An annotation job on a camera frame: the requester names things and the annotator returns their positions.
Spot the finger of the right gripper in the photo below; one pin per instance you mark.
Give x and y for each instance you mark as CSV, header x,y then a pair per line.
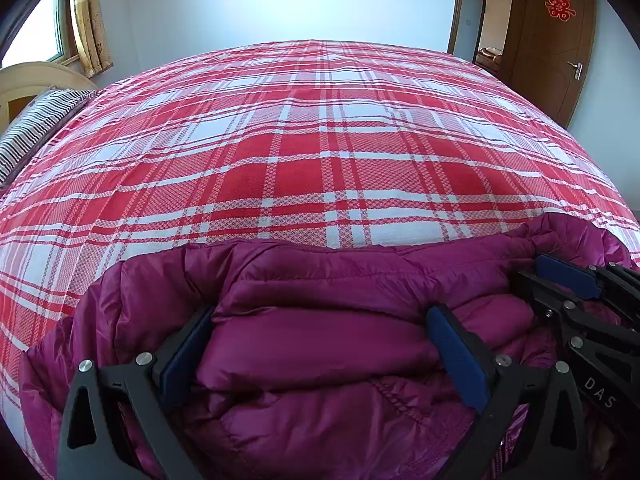
x,y
613,285
563,312

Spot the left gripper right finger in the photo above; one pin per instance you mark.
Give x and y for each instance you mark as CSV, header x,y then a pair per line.
x,y
552,443

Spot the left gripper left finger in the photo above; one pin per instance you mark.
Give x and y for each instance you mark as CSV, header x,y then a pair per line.
x,y
104,403

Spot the purple down jacket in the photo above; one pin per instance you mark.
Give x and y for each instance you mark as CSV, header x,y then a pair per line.
x,y
319,365

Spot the person's right hand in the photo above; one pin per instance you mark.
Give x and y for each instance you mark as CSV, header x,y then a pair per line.
x,y
602,440

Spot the brown wooden door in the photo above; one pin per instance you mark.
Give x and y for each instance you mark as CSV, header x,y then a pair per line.
x,y
540,72

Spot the red double happiness decoration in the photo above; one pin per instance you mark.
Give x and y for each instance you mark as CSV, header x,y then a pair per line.
x,y
560,9

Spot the striped pillow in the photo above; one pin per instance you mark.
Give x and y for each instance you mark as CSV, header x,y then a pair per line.
x,y
34,127

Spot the red white plaid bedspread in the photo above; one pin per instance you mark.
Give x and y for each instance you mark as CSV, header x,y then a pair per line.
x,y
328,143

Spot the wooden arched headboard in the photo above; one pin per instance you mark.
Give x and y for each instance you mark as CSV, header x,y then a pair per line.
x,y
21,83

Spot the yellow curtain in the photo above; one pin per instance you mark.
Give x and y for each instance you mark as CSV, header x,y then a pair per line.
x,y
90,37

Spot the silver door handle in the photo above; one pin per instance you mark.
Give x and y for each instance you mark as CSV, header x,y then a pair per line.
x,y
577,70

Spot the dark wooden door frame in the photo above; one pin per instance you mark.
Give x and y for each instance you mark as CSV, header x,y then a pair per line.
x,y
478,32

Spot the window with frame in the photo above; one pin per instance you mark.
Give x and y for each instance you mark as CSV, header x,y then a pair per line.
x,y
46,36

